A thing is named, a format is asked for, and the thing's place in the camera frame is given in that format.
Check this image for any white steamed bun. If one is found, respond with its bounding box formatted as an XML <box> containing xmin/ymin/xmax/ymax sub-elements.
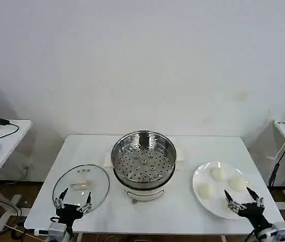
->
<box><xmin>197</xmin><ymin>184</ymin><xmax>215</xmax><ymax>199</ymax></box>
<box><xmin>229</xmin><ymin>176</ymin><xmax>250</xmax><ymax>191</ymax></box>
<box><xmin>210</xmin><ymin>167</ymin><xmax>227</xmax><ymax>182</ymax></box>

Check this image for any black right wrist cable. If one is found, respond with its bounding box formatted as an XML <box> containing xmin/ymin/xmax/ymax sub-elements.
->
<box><xmin>245</xmin><ymin>227</ymin><xmax>259</xmax><ymax>242</ymax></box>

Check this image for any white steamer base pot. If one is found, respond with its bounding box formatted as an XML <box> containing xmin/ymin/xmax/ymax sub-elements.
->
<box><xmin>103</xmin><ymin>148</ymin><xmax>186</xmax><ymax>204</ymax></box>

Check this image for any white round plate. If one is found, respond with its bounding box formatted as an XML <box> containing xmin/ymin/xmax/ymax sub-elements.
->
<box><xmin>192</xmin><ymin>161</ymin><xmax>250</xmax><ymax>220</ymax></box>

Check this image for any black adapter cable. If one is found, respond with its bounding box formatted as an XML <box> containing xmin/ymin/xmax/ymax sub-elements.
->
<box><xmin>0</xmin><ymin>122</ymin><xmax>20</xmax><ymax>141</ymax></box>

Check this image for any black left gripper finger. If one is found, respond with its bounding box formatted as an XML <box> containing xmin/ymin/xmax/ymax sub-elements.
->
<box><xmin>80</xmin><ymin>192</ymin><xmax>92</xmax><ymax>215</ymax></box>
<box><xmin>54</xmin><ymin>188</ymin><xmax>69</xmax><ymax>209</ymax></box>

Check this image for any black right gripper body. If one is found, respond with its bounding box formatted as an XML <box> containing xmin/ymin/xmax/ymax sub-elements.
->
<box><xmin>238</xmin><ymin>201</ymin><xmax>272</xmax><ymax>231</ymax></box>

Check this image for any steel perforated steamer basket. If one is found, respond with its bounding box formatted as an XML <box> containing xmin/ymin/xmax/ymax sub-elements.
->
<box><xmin>111</xmin><ymin>130</ymin><xmax>178</xmax><ymax>189</ymax></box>

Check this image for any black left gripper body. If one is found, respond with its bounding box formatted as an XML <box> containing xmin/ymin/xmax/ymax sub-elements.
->
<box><xmin>55</xmin><ymin>203</ymin><xmax>84</xmax><ymax>227</ymax></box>

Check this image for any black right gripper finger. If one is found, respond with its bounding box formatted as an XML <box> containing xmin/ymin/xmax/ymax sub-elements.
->
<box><xmin>246</xmin><ymin>186</ymin><xmax>264</xmax><ymax>208</ymax></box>
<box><xmin>224</xmin><ymin>189</ymin><xmax>245</xmax><ymax>214</ymax></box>

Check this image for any black floor cable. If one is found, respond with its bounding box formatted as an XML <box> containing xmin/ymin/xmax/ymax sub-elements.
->
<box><xmin>0</xmin><ymin>197</ymin><xmax>22</xmax><ymax>229</ymax></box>

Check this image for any round glass lid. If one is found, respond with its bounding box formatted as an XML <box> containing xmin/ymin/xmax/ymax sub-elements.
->
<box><xmin>52</xmin><ymin>164</ymin><xmax>110</xmax><ymax>212</ymax></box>

